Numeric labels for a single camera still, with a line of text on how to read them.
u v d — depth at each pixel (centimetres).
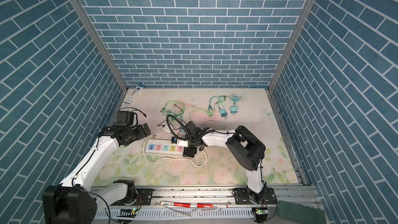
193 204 73
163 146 87
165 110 108
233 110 105
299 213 69
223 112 105
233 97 112
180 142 79
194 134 73
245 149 50
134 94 116
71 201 38
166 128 96
